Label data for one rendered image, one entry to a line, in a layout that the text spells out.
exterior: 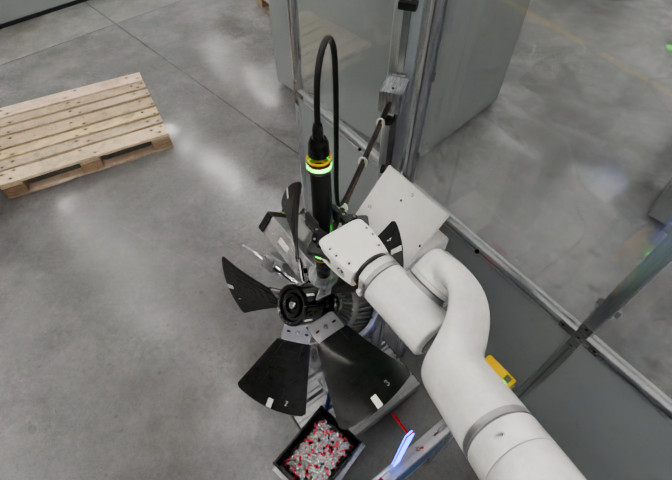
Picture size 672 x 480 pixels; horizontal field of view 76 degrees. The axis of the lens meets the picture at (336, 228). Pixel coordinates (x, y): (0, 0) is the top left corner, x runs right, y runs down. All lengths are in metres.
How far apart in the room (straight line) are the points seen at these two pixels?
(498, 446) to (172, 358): 2.26
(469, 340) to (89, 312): 2.59
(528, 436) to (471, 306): 0.19
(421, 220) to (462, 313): 0.72
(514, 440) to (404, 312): 0.26
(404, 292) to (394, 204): 0.69
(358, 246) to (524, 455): 0.42
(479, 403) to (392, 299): 0.23
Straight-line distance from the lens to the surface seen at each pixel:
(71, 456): 2.67
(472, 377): 0.57
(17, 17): 6.35
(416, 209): 1.32
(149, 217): 3.29
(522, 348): 1.90
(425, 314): 0.69
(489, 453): 0.53
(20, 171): 3.87
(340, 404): 1.19
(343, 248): 0.77
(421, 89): 1.59
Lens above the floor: 2.30
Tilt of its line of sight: 51 degrees down
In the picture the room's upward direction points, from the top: straight up
